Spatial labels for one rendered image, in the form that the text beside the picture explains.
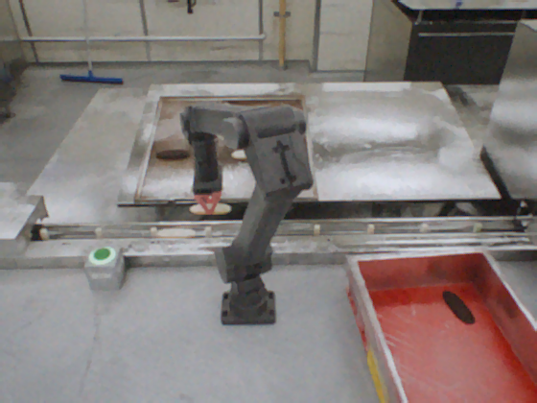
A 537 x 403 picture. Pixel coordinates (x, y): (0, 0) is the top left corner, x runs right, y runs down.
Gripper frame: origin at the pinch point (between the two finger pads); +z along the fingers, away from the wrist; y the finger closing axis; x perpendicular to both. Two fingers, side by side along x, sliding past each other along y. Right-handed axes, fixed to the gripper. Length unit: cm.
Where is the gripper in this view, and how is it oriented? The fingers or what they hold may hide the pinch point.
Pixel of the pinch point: (210, 206)
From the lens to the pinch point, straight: 119.1
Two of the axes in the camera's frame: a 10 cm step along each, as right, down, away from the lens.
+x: 10.0, -0.1, 0.2
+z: 0.0, 8.1, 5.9
